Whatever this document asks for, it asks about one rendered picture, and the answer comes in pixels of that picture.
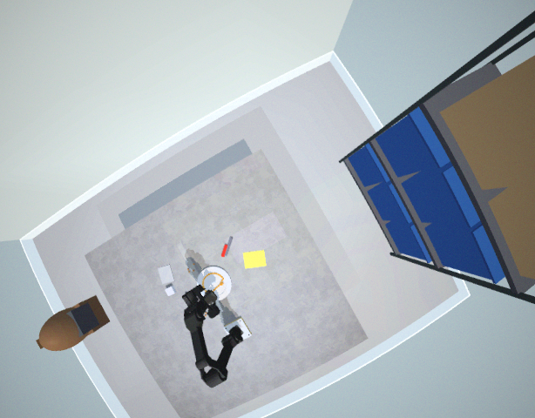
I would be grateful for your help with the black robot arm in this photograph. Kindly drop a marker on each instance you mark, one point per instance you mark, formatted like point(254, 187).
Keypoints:
point(193, 318)

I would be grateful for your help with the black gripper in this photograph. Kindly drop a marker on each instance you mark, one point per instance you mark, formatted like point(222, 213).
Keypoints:
point(213, 310)

